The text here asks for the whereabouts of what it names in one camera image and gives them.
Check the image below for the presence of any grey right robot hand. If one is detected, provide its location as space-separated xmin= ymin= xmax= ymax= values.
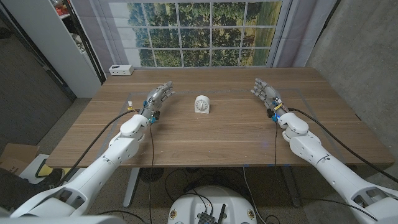
xmin=250 ymin=78 xmax=290 ymax=118

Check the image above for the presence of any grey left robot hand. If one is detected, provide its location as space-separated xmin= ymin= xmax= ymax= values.
xmin=140 ymin=81 xmax=175 ymax=119

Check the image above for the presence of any white kitchen timer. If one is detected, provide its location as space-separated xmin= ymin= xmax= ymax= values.
xmin=194 ymin=95 xmax=211 ymax=114

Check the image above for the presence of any white power strip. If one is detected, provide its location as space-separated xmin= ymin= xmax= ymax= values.
xmin=108 ymin=64 xmax=135 ymax=77

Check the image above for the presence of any printed window backdrop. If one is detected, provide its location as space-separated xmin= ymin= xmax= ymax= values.
xmin=70 ymin=0 xmax=338 ymax=74

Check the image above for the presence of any black backdrop stand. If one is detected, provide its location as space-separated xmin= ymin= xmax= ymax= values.
xmin=63 ymin=0 xmax=107 ymax=85

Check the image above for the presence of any round black floor base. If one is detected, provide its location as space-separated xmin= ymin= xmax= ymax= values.
xmin=139 ymin=167 xmax=165 ymax=184

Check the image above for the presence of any white table leg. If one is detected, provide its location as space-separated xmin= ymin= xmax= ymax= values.
xmin=123 ymin=167 xmax=141 ymax=208

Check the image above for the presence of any grey table leg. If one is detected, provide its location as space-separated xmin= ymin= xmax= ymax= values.
xmin=281 ymin=166 xmax=302 ymax=208

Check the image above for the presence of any white cabinet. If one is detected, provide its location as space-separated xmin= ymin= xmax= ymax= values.
xmin=0 ymin=0 xmax=103 ymax=99

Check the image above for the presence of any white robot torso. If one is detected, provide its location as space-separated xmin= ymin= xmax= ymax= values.
xmin=167 ymin=185 xmax=258 ymax=224

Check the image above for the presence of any black antenna module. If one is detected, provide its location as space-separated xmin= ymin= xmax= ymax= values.
xmin=197 ymin=203 xmax=227 ymax=224

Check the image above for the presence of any white yellow floor mat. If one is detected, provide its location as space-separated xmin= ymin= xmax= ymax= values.
xmin=18 ymin=154 xmax=71 ymax=184

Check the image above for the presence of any brown cardboard box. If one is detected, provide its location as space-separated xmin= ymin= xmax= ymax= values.
xmin=0 ymin=142 xmax=40 ymax=177

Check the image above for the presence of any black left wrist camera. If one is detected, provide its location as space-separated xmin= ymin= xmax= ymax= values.
xmin=148 ymin=110 xmax=161 ymax=124

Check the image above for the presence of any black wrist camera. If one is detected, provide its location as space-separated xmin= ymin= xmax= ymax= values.
xmin=266 ymin=108 xmax=279 ymax=123
xmin=148 ymin=110 xmax=161 ymax=124

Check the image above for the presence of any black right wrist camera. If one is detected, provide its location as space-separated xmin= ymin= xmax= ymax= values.
xmin=266 ymin=108 xmax=279 ymax=123

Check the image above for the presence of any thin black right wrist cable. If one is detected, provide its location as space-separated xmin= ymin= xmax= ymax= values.
xmin=273 ymin=120 xmax=279 ymax=167

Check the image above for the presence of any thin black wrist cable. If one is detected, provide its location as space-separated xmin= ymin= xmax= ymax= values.
xmin=273 ymin=120 xmax=279 ymax=167
xmin=148 ymin=123 xmax=155 ymax=224

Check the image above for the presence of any thin black left wrist cable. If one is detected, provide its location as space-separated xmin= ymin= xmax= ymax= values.
xmin=148 ymin=123 xmax=155 ymax=224

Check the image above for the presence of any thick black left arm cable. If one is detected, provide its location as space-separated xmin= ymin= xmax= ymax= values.
xmin=54 ymin=108 xmax=141 ymax=187

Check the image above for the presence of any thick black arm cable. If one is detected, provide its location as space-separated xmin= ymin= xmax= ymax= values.
xmin=287 ymin=107 xmax=398 ymax=184
xmin=54 ymin=108 xmax=141 ymax=187

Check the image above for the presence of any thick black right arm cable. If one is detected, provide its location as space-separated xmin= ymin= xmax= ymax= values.
xmin=287 ymin=107 xmax=398 ymax=184

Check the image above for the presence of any light grey floor cable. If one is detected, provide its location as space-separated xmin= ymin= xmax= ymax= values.
xmin=242 ymin=166 xmax=261 ymax=224

